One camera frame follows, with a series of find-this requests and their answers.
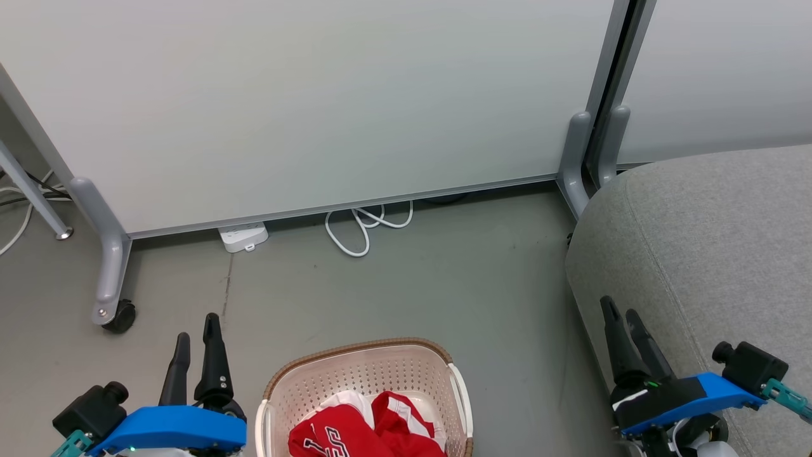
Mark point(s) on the narrow white partition grey foot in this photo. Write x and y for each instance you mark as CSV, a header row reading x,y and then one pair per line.
x,y
717,70

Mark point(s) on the white perforated laundry basket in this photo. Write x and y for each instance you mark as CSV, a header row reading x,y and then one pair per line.
x,y
355,374

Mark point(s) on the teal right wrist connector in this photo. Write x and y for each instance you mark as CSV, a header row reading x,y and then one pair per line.
x,y
790,400

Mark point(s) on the black caster wheel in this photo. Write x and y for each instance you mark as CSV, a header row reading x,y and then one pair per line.
x,y
122,317

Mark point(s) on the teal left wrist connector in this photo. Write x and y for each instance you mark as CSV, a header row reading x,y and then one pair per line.
x,y
71,444

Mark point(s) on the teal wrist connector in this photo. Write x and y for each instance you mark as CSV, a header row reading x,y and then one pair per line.
x,y
71,444
790,400

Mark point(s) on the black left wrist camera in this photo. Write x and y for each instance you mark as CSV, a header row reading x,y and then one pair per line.
x,y
92,409

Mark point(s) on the grey fabric sofa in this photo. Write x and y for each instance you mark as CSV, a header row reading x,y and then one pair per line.
x,y
729,254

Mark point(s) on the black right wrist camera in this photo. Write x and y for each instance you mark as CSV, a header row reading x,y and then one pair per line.
x,y
752,367

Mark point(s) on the white power strip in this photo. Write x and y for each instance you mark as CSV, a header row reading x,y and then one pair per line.
x,y
242,237

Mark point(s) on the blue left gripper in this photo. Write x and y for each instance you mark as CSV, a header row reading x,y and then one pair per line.
x,y
184,428

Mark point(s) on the grey metal table leg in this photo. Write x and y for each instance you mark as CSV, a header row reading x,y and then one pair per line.
x,y
32,190

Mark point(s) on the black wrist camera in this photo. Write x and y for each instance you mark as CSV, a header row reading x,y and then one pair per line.
x,y
92,409
752,367

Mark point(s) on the red white garment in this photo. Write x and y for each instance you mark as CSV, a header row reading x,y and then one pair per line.
x,y
342,426

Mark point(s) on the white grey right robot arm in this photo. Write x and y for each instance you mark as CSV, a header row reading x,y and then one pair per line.
x,y
698,438

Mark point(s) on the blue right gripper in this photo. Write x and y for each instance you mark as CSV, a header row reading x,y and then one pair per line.
x,y
685,397

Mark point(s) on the wide white partition grey feet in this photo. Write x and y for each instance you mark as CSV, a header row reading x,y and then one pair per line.
x,y
317,95

